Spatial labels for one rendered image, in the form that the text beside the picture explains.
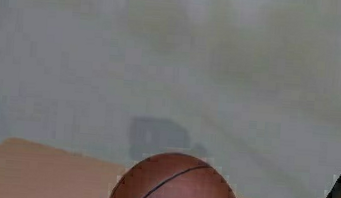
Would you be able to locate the brown basketball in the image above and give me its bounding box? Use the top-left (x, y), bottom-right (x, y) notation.
top-left (105, 147), bottom-right (248, 198)

